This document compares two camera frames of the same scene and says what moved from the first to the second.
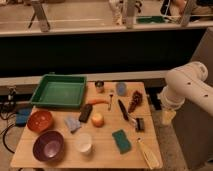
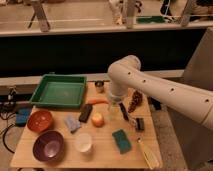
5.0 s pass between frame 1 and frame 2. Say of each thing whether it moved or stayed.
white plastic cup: stayed
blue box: stayed
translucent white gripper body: moved
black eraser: stayed
